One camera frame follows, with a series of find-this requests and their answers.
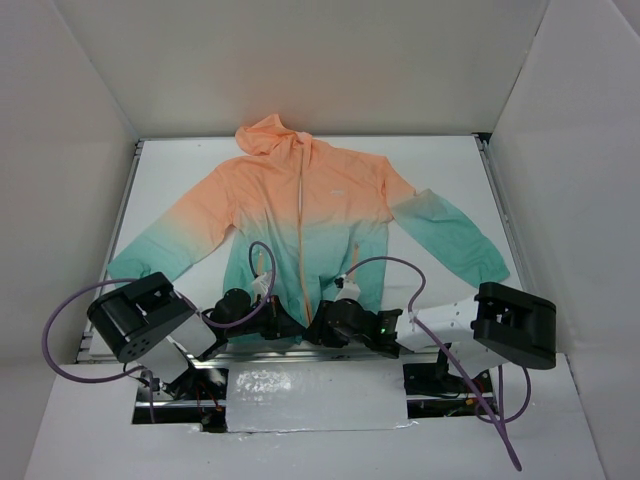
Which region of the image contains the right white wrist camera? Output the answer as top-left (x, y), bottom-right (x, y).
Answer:
top-left (334, 274), bottom-right (361, 301)

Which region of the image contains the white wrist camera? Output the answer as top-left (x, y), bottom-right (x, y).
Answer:
top-left (251, 271), bottom-right (273, 301)
top-left (334, 274), bottom-right (361, 301)

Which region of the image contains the orange and teal gradient jacket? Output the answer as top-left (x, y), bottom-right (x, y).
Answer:
top-left (107, 115), bottom-right (510, 326)

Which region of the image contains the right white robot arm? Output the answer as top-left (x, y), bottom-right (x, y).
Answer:
top-left (303, 282), bottom-right (557, 391)

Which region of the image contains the aluminium table frame rail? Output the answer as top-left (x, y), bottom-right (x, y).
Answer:
top-left (78, 133), bottom-right (535, 365)

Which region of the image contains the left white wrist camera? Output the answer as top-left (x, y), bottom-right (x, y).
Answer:
top-left (251, 271), bottom-right (273, 301)

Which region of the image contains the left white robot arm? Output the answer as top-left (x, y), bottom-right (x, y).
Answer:
top-left (87, 273), bottom-right (305, 399)

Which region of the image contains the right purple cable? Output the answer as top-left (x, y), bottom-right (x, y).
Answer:
top-left (342, 256), bottom-right (531, 472)

